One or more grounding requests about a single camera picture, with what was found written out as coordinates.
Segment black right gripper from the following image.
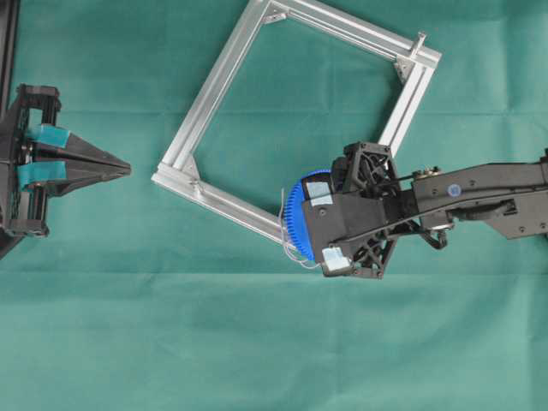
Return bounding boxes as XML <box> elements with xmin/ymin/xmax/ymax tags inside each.
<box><xmin>300</xmin><ymin>143</ymin><xmax>418</xmax><ymax>279</ymax></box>

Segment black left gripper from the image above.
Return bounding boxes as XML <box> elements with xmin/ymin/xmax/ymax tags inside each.
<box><xmin>1</xmin><ymin>84</ymin><xmax>131</xmax><ymax>236</ymax></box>

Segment blue plastic gear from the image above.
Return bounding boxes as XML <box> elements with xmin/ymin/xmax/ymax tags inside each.
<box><xmin>283</xmin><ymin>178</ymin><xmax>315</xmax><ymax>261</ymax></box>

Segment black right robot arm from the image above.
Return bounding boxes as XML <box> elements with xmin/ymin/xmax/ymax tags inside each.
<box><xmin>283</xmin><ymin>142</ymin><xmax>547</xmax><ymax>279</ymax></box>

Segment green table cloth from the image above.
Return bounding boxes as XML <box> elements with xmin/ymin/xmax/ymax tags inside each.
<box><xmin>1</xmin><ymin>1</ymin><xmax>547</xmax><ymax>410</ymax></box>

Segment thin white wire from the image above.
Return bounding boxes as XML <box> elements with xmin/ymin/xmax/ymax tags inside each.
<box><xmin>276</xmin><ymin>188</ymin><xmax>325</xmax><ymax>271</ymax></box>

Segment silver aluminium profile frame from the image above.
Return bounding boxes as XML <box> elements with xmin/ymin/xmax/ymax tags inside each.
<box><xmin>152</xmin><ymin>1</ymin><xmax>442</xmax><ymax>243</ymax></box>

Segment steel shaft on frame corner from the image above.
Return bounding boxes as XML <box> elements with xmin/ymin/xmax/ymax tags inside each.
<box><xmin>408</xmin><ymin>32</ymin><xmax>427</xmax><ymax>59</ymax></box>

